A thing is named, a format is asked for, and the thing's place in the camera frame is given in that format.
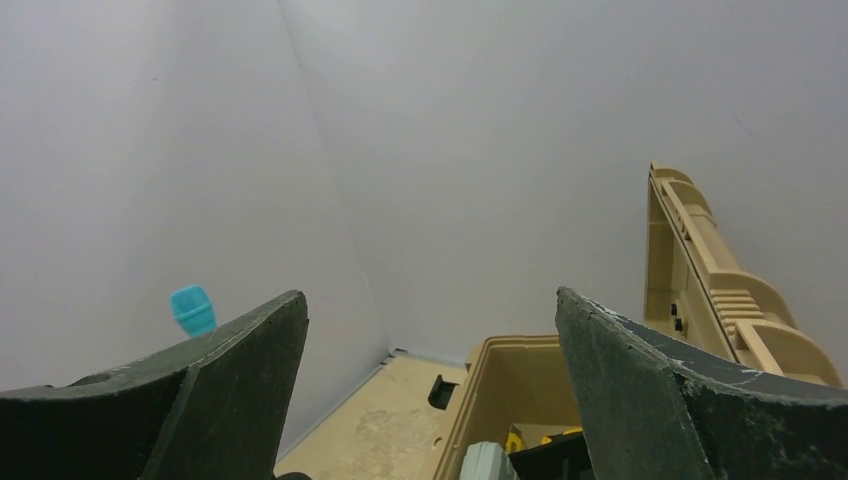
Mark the tan plastic toolbox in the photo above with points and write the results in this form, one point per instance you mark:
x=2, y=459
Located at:
x=695, y=292

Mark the black toolbox tray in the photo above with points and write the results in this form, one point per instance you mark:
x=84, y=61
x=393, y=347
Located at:
x=564, y=457

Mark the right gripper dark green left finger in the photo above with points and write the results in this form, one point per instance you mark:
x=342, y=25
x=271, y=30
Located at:
x=210, y=407

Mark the yellow black tool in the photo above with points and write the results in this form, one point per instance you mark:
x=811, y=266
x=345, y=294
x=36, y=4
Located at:
x=515, y=441

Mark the blue microphone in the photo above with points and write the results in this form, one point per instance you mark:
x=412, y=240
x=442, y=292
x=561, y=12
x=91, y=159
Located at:
x=193, y=310

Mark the grey small parts case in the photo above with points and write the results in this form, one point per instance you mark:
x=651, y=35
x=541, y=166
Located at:
x=487, y=461

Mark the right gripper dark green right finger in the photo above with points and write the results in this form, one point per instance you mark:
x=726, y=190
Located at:
x=653, y=407

